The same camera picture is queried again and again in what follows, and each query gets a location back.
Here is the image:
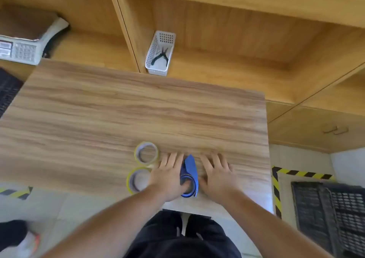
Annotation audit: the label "white weighing scale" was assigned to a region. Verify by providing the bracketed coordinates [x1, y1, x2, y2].
[0, 17, 70, 66]

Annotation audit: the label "blue tape dispenser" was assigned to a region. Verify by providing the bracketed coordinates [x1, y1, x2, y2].
[179, 154, 199, 198]

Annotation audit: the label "person's right hand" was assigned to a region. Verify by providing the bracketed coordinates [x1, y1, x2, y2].
[198, 151, 241, 205]

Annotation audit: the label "wooden shelf cabinet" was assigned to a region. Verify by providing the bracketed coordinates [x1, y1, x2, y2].
[0, 0, 365, 154]

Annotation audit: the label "black plastic crate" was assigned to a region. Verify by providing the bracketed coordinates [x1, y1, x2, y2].
[290, 181, 365, 258]
[0, 68, 24, 119]

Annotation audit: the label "yellow black hazard tape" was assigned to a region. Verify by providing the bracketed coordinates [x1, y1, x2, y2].
[271, 166, 336, 219]
[0, 186, 34, 201]

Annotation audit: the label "person's right forearm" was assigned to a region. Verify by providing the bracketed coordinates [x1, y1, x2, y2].
[216, 190, 335, 258]

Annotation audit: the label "person's left forearm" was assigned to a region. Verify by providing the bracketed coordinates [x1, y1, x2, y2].
[42, 184, 171, 258]

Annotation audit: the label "person's black trousers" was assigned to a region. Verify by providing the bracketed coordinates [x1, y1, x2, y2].
[124, 210, 243, 258]

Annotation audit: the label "yellowish clear tape roll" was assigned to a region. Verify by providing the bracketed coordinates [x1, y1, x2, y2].
[126, 167, 152, 195]
[134, 141, 159, 166]

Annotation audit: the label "black handled pliers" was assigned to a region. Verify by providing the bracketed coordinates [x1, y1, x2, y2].
[151, 47, 169, 67]

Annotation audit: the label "person's left hand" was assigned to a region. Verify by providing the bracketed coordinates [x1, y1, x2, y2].
[148, 152, 191, 202]

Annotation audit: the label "white plastic basket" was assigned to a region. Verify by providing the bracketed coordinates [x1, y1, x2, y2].
[144, 30, 177, 77]

